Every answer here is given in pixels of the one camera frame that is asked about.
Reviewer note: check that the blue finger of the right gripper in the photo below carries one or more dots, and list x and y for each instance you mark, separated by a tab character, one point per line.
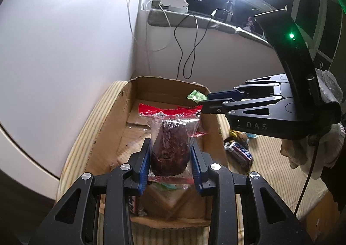
213	106
232	94

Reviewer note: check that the snickers bar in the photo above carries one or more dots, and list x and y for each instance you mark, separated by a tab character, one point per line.
241	155
135	206

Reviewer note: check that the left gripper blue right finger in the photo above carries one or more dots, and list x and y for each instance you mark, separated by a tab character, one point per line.
200	162

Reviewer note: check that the green candy wrapper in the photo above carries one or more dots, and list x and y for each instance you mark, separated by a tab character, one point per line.
196	96

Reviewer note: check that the dark dates clear bag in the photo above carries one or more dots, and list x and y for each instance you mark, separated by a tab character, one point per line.
172	134

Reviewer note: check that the green mint candy packet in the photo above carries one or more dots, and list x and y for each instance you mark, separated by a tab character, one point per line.
166	187

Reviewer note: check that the yellow candy wrapper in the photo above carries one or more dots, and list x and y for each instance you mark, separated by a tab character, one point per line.
234	135

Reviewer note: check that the grey windowsill cover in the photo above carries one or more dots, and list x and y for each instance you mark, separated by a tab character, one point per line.
158	18

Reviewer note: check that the white gloved hand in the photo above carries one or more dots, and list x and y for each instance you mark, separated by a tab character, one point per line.
300	153

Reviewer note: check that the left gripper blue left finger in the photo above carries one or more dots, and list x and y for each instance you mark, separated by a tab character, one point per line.
140	163

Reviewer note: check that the colourful snack packet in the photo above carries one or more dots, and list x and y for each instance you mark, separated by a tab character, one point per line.
251	135

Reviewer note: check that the white power strip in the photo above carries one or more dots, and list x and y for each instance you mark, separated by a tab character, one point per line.
179	6

